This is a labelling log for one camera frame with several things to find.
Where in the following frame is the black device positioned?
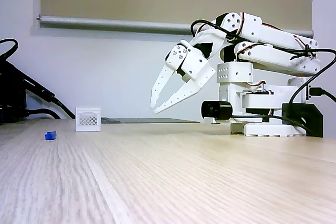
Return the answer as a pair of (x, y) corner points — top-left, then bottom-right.
(0, 60), (27, 125)

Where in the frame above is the grey blind bottom bar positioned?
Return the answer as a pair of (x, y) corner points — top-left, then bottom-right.
(36, 15), (314, 40)

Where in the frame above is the black looped cable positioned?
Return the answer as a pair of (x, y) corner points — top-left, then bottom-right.
(0, 38), (19, 63)

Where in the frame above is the black camera cable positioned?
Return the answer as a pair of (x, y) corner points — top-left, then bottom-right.
(190, 19), (336, 109)

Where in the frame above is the black usb cable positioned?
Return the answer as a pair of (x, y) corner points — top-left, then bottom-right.
(311, 87), (336, 103)

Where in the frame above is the white controller board holder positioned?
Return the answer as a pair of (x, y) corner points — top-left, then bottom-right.
(288, 78), (312, 102)

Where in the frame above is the black table clamp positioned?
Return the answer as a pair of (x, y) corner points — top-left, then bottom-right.
(282, 102), (324, 138)

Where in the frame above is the thin black cable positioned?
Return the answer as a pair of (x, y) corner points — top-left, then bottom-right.
(25, 108), (61, 120)

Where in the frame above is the black clamp knob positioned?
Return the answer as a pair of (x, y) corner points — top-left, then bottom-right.
(201, 100), (233, 122)

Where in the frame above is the thick black cable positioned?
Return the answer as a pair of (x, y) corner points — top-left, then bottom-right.
(23, 73), (77, 120)

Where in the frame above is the black power cable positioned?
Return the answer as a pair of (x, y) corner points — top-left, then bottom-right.
(232, 113), (323, 137)

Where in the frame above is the dark flat mat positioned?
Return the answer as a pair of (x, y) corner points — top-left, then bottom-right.
(101, 117), (202, 124)

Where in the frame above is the blue clothes peg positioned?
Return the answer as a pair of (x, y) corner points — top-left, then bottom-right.
(44, 130), (58, 141)

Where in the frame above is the small white lattice crate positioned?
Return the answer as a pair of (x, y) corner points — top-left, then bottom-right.
(75, 106), (102, 132)

